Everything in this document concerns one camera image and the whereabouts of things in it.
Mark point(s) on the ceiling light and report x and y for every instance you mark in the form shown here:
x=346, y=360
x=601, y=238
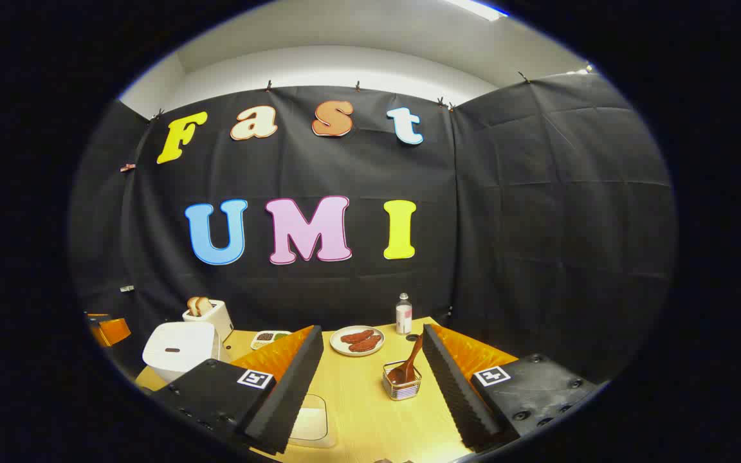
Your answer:
x=476, y=8

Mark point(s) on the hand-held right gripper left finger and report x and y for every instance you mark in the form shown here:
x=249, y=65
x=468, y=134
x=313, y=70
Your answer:
x=293, y=386

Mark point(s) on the black backdrop cloth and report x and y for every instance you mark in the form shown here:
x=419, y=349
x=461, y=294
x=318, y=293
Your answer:
x=538, y=225

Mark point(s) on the toasted bread slice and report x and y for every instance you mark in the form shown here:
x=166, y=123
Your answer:
x=192, y=307
x=204, y=305

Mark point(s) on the clear glass rice container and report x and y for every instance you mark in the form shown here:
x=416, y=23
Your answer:
x=319, y=437

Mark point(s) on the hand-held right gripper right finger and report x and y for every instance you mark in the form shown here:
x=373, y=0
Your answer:
x=454, y=392

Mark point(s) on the brown wooden spoon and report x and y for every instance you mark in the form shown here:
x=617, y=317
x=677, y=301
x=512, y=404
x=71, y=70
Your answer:
x=412, y=360

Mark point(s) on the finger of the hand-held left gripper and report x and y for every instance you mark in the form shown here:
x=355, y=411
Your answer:
x=113, y=331

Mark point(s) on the white rice cooker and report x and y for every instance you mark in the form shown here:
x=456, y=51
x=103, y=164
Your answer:
x=177, y=347

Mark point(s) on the red meat patty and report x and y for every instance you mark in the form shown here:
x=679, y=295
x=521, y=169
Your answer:
x=366, y=344
x=356, y=335

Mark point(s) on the white toaster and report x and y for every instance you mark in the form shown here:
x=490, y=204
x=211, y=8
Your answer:
x=219, y=319

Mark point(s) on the clear bottle with pink label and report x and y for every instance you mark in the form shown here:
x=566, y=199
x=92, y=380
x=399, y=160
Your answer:
x=403, y=318

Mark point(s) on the white divided grain dish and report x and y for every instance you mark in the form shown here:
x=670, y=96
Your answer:
x=271, y=338

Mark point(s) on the white round plate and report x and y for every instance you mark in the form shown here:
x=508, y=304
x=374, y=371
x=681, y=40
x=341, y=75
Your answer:
x=338, y=347

